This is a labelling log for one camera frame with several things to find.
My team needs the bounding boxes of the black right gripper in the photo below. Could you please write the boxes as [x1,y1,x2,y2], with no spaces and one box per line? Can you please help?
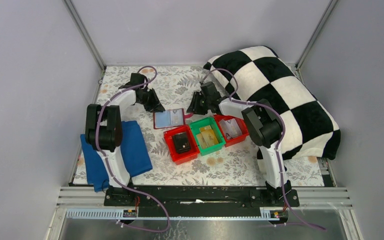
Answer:
[186,91,211,116]

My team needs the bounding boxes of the red leather card holder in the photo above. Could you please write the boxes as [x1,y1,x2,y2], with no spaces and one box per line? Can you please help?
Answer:
[153,109,194,129]

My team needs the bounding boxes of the white card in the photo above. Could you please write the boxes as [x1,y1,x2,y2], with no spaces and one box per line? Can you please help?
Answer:
[169,108,185,126]

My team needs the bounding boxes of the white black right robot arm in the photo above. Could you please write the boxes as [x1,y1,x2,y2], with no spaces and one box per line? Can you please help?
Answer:
[187,82,292,206]

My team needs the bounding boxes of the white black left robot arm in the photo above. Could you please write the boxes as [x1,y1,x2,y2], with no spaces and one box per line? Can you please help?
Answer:
[84,72,165,206]

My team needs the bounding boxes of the gold cards in green bin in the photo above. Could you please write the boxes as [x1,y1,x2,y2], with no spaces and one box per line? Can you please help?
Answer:
[196,125,219,149]

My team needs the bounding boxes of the white cards in red bin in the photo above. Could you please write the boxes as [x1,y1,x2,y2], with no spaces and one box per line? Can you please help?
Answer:
[219,118,242,140]

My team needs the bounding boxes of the black VIP card stack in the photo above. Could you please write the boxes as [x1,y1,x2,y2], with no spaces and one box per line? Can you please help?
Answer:
[172,132,191,154]

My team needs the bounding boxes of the green plastic bin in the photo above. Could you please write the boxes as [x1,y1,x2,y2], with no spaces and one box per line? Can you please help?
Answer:
[189,117,226,156]

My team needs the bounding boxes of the right red plastic bin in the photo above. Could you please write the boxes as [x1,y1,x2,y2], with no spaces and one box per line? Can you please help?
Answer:
[214,114,249,148]

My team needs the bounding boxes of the red plastic bin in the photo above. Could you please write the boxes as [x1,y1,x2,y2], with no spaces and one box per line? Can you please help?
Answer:
[214,114,249,148]
[163,125,200,165]

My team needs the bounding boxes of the left red plastic bin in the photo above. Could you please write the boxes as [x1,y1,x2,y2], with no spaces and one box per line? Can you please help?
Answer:
[163,125,200,165]

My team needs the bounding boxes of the floral patterned table mat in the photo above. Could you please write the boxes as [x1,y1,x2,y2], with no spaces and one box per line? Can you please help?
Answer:
[72,65,325,187]

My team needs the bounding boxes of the blue folded cloth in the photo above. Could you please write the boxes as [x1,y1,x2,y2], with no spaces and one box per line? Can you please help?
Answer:
[80,120,153,192]

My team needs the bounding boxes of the black white checkered pillow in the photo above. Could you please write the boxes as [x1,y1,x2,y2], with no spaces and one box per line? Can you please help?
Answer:
[203,46,341,160]

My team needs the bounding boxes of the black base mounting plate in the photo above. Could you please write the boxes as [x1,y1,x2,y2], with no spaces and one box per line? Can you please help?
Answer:
[104,185,285,218]

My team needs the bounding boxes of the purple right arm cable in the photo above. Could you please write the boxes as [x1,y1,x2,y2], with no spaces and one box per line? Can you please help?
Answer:
[201,68,327,231]

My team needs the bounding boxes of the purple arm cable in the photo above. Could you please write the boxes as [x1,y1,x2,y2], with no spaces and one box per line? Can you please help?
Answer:
[95,65,172,233]
[201,68,327,231]

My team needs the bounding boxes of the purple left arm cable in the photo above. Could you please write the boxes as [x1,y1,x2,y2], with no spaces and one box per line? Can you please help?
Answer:
[95,65,172,233]

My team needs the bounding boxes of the aluminium front rail frame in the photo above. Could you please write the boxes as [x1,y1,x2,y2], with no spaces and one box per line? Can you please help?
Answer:
[46,186,363,240]

